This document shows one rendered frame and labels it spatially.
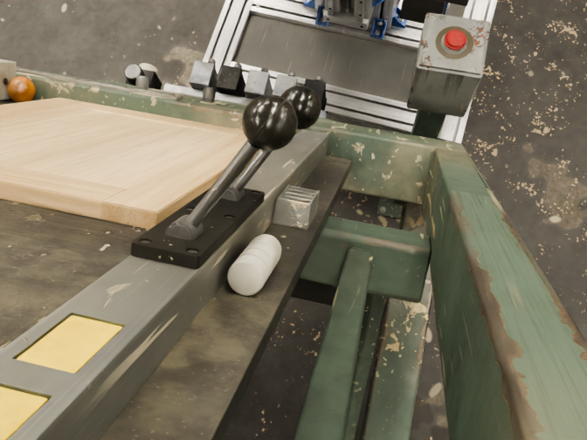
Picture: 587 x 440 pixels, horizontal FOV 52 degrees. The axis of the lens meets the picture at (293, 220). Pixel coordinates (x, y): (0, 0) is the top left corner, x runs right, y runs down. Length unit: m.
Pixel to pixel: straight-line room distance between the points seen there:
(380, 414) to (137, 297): 0.81
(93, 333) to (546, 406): 0.22
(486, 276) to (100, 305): 0.28
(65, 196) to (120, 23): 1.86
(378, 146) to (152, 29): 1.45
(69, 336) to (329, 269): 0.53
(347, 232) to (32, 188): 0.39
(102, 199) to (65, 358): 0.33
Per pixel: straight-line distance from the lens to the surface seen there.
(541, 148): 2.17
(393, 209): 2.00
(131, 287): 0.38
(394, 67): 1.97
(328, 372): 0.50
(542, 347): 0.38
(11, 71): 1.30
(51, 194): 0.64
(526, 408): 0.31
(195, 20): 2.38
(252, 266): 0.46
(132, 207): 0.60
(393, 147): 1.10
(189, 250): 0.42
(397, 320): 1.14
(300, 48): 2.01
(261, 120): 0.40
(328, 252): 0.80
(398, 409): 1.13
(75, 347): 0.32
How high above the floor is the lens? 1.91
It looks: 74 degrees down
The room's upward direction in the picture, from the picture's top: 16 degrees counter-clockwise
